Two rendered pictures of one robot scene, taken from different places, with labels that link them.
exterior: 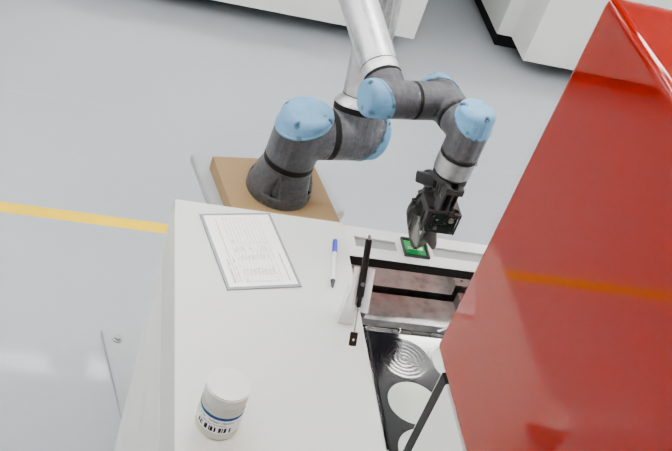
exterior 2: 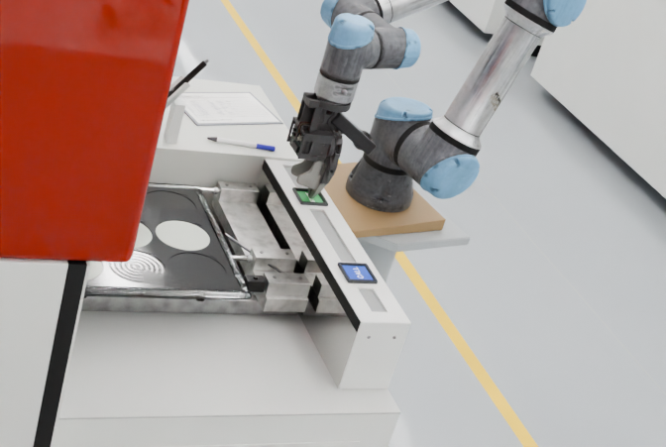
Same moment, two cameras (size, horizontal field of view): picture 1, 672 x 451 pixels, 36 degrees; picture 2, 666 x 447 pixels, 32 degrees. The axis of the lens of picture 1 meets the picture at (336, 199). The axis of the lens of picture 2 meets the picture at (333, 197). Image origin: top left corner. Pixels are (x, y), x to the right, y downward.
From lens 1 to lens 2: 263 cm
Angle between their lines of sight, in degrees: 68
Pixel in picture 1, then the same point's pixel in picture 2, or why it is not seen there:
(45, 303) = not seen: hidden behind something
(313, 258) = (241, 137)
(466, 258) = (328, 232)
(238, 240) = (231, 103)
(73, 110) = (627, 369)
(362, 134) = (422, 147)
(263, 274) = (197, 109)
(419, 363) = (168, 212)
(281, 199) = (351, 179)
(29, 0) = not seen: outside the picture
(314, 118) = (397, 105)
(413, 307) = (257, 233)
